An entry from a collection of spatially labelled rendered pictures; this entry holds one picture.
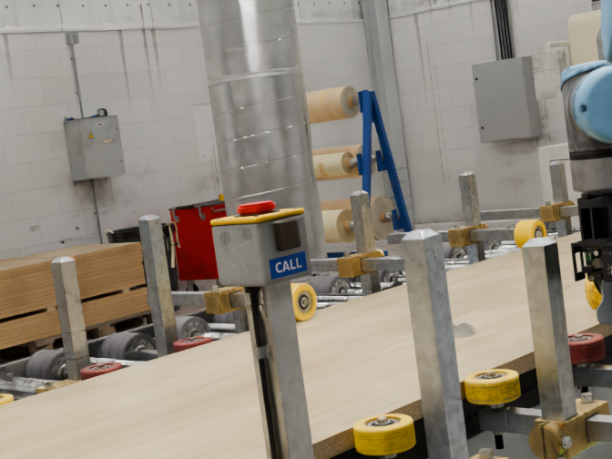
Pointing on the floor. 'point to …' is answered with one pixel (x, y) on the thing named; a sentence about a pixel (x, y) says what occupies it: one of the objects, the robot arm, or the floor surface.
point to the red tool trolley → (197, 241)
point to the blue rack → (368, 102)
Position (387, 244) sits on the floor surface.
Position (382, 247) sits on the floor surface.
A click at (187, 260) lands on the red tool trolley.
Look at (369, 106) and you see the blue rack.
